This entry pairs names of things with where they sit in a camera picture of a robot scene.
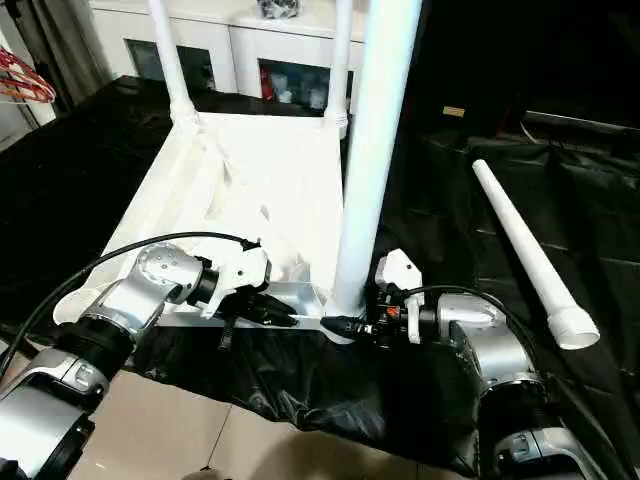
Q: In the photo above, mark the white side shelf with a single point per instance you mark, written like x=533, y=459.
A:
x=20, y=120

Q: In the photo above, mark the white glass door cabinet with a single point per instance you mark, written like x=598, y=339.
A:
x=220, y=40

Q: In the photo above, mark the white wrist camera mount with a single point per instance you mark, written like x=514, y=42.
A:
x=245, y=272
x=400, y=270

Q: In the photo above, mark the red bottle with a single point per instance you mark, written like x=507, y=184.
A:
x=265, y=85

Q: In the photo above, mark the grey curtain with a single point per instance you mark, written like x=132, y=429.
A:
x=75, y=50

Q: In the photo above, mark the white plastic table top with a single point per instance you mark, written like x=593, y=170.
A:
x=240, y=165

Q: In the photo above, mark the yellow label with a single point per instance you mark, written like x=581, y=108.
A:
x=454, y=111

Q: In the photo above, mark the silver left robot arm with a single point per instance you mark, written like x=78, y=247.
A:
x=130, y=305

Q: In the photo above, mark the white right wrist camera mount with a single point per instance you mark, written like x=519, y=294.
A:
x=400, y=270

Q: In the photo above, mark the dark patterned object on cabinet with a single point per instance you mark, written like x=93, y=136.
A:
x=278, y=8

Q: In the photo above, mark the white jar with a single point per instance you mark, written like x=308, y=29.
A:
x=285, y=96
x=315, y=99

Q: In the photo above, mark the red clothes hangers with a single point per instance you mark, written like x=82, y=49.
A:
x=27, y=77

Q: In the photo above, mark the white plastic table leg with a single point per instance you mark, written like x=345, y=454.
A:
x=172, y=60
x=339, y=65
x=530, y=245
x=375, y=140

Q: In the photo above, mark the black work surface mat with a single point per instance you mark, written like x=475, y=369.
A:
x=575, y=225

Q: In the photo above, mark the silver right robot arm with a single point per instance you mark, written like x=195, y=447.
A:
x=500, y=355

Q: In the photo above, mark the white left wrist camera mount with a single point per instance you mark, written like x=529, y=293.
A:
x=245, y=272

